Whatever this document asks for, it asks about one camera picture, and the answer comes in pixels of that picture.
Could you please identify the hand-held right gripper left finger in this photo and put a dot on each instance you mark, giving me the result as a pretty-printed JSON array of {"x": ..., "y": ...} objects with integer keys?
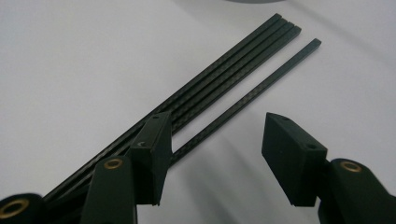
[{"x": 151, "y": 161}]

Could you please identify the black square chopstick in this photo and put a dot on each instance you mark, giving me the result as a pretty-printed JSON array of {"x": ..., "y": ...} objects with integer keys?
[{"x": 264, "y": 85}]

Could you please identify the row of black chopsticks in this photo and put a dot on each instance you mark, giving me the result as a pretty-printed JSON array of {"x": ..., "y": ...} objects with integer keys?
[{"x": 233, "y": 65}]

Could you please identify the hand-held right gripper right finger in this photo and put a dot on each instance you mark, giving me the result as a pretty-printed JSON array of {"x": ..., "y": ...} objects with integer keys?
[{"x": 292, "y": 161}]

